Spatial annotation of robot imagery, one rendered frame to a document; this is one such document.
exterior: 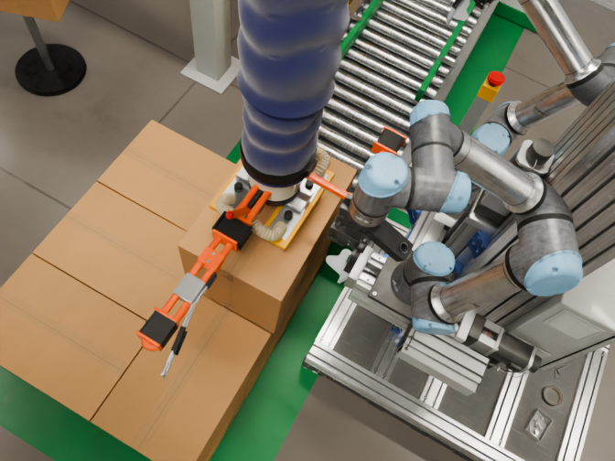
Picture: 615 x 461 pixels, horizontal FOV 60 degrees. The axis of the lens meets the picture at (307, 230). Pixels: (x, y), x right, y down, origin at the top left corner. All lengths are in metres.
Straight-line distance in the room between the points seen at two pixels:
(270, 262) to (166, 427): 0.72
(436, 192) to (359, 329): 1.67
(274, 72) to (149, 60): 2.48
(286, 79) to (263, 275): 0.80
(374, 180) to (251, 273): 0.97
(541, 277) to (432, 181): 0.38
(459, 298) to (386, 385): 1.14
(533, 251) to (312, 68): 0.61
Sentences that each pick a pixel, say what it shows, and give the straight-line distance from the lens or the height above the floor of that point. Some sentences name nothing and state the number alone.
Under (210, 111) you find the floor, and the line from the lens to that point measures 3.33.
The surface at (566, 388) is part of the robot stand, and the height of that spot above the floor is 0.21.
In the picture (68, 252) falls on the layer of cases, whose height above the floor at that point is 0.54.
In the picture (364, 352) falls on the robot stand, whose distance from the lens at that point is 2.51.
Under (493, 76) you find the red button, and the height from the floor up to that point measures 1.04.
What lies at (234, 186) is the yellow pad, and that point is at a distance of 1.74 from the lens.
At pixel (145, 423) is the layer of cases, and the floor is 0.54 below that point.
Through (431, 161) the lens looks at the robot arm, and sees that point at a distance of 0.95.
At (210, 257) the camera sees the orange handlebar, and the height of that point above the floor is 1.20.
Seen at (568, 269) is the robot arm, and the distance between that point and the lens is 1.21.
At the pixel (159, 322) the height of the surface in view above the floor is 1.20.
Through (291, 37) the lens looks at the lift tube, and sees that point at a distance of 1.09.
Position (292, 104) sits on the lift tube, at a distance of 1.25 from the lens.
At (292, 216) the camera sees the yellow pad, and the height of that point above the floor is 1.09.
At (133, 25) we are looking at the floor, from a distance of 3.84.
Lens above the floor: 2.59
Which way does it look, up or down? 63 degrees down
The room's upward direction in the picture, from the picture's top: 15 degrees clockwise
